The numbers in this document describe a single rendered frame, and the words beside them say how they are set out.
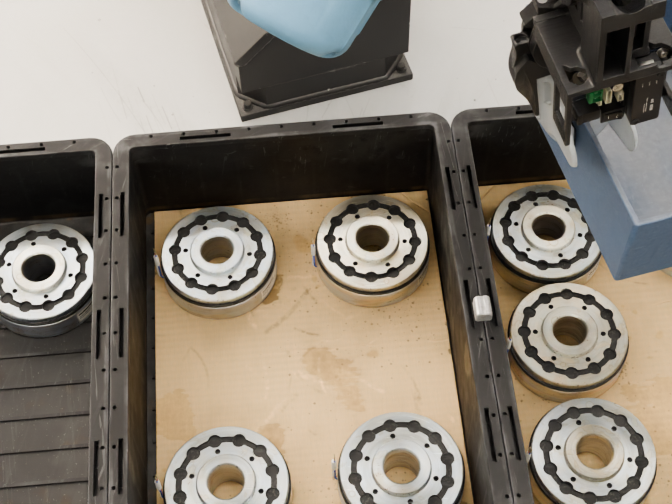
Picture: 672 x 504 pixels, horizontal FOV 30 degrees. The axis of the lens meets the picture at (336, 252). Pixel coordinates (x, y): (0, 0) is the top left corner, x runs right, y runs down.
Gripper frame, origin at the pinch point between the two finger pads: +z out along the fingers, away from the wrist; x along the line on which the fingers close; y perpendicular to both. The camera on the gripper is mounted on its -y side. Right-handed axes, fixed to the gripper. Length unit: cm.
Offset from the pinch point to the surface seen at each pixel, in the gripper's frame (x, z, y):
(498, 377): -8.5, 19.9, 8.1
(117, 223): -35.2, 15.5, -13.2
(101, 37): -37, 39, -56
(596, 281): 4.1, 30.1, -2.7
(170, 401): -35.4, 25.5, -0.6
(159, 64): -31, 39, -50
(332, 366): -21.1, 27.1, -0.4
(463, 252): -7.9, 18.6, -3.0
